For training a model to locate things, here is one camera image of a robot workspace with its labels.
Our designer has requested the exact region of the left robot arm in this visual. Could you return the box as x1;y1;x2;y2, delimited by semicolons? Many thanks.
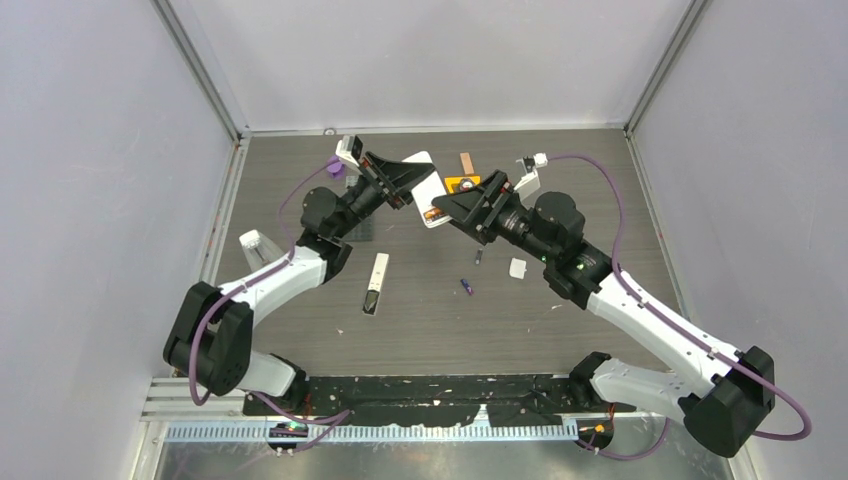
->
163;151;438;414

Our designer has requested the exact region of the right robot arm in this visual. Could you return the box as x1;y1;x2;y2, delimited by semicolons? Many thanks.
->
432;171;775;458

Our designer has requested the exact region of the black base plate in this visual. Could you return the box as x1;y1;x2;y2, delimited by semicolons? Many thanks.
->
271;373;609;427

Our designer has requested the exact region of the large white remote control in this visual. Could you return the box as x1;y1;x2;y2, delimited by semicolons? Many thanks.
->
403;151;451;229

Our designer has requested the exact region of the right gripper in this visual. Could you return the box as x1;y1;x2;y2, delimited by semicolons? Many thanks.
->
432;170;555;265

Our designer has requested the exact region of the white battery cover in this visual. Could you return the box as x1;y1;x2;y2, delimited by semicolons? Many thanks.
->
508;258;527;279

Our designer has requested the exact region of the thin wooden stick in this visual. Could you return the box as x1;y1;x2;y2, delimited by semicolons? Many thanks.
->
459;152;475;176

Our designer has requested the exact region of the white metronome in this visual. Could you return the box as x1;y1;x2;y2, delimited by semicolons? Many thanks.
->
239;229;283;272

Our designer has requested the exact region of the orange toy board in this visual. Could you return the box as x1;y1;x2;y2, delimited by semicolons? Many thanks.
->
444;175;481;194

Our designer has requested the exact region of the grey lego baseplate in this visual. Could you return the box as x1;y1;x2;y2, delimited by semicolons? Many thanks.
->
343;175;374;243

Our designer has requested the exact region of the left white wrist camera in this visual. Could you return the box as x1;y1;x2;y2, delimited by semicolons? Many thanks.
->
335;135;363;174

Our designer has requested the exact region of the orange battery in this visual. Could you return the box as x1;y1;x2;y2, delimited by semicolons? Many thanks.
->
424;207;445;222

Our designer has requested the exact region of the purple battery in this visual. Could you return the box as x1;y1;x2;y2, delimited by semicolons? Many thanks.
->
460;279;474;296

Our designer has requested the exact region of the purple cap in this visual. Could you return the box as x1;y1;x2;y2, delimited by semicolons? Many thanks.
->
325;156;346;179

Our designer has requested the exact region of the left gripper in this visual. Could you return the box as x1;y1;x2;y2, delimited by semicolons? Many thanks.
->
333;153;436;240

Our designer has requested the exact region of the slim white remote control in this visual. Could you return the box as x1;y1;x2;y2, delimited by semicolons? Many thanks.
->
362;253;390;316

